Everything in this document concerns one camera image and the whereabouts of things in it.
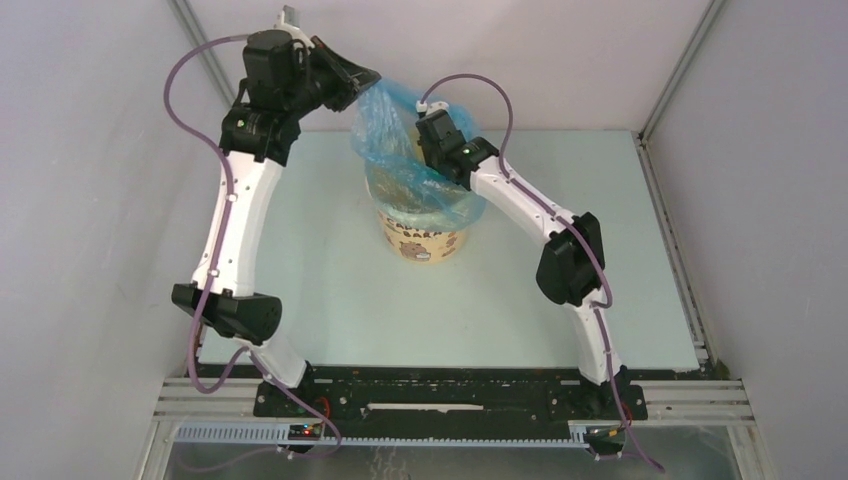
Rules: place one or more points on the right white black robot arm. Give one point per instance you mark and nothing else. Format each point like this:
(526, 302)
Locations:
(570, 272)

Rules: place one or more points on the aluminium frame rail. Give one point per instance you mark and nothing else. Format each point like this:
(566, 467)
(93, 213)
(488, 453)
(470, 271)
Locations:
(668, 403)

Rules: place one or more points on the left small circuit board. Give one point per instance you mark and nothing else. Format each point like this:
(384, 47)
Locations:
(304, 433)

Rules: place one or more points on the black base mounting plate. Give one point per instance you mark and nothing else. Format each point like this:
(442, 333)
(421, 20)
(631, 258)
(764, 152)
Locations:
(453, 403)

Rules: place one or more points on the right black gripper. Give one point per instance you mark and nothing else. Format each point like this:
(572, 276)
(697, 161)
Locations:
(427, 154)

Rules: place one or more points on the white toothed cable duct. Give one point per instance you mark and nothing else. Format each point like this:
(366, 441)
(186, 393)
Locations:
(282, 434)

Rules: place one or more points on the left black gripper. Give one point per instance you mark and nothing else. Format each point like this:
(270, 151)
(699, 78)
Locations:
(359, 78)

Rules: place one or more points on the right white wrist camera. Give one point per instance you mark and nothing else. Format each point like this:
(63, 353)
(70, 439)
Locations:
(424, 108)

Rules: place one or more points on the yellow capybara trash bin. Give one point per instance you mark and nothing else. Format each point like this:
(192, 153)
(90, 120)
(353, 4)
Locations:
(416, 229)

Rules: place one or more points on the small circuit board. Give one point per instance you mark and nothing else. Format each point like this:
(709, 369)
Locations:
(304, 433)
(605, 435)

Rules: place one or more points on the right small circuit board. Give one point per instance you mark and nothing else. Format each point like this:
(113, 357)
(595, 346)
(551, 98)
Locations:
(605, 435)

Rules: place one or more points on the blue plastic trash bag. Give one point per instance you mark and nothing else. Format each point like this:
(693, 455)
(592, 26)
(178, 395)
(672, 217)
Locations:
(383, 134)

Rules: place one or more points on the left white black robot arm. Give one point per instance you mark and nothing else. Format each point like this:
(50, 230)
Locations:
(253, 149)

